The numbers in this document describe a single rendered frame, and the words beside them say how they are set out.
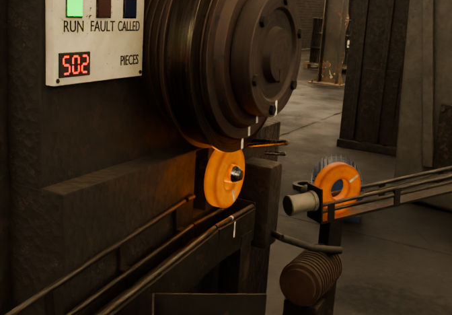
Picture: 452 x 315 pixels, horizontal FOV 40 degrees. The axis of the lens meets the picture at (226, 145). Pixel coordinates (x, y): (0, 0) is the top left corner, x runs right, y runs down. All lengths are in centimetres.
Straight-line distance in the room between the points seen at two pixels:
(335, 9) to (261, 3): 902
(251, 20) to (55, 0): 40
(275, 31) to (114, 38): 35
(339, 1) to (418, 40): 625
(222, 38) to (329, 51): 911
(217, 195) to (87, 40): 49
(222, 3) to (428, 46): 288
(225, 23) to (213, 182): 38
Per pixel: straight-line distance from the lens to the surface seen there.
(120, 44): 126
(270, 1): 133
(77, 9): 115
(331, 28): 1034
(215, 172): 142
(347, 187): 188
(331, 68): 1035
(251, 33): 127
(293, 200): 176
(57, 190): 116
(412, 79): 414
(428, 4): 407
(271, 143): 152
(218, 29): 127
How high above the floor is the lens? 122
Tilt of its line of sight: 13 degrees down
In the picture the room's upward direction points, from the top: 4 degrees clockwise
